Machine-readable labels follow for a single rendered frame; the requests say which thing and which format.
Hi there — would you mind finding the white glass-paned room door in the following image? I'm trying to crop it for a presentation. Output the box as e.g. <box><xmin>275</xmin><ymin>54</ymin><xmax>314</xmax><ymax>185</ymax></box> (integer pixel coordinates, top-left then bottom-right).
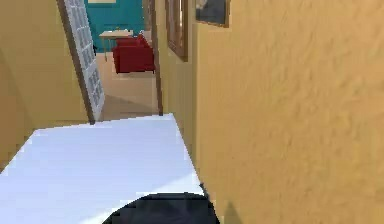
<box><xmin>57</xmin><ymin>0</ymin><xmax>106</xmax><ymax>125</ymax></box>

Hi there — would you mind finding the light wooden table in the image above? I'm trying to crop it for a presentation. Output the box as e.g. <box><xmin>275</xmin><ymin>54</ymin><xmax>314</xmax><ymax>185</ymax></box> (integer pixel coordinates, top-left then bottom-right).
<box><xmin>98</xmin><ymin>29</ymin><xmax>135</xmax><ymax>62</ymax></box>

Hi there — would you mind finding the dark framed wall picture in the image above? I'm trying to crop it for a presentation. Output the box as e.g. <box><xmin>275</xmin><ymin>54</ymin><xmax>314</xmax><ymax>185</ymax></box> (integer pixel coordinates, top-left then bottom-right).
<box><xmin>194</xmin><ymin>0</ymin><xmax>232</xmax><ymax>29</ymax></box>

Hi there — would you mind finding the red armchair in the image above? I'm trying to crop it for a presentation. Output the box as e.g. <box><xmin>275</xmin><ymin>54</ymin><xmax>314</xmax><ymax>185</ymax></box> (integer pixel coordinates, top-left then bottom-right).
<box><xmin>111</xmin><ymin>34</ymin><xmax>156</xmax><ymax>75</ymax></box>

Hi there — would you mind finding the black round object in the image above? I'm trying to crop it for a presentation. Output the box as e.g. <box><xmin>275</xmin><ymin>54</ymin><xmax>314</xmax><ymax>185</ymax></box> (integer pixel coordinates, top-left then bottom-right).
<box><xmin>101</xmin><ymin>192</ymin><xmax>221</xmax><ymax>224</ymax></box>

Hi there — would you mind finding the wooden framed wall picture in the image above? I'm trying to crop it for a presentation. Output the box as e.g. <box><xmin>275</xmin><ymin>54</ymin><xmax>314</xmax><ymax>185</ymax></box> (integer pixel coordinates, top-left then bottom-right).
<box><xmin>164</xmin><ymin>0</ymin><xmax>189</xmax><ymax>63</ymax></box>

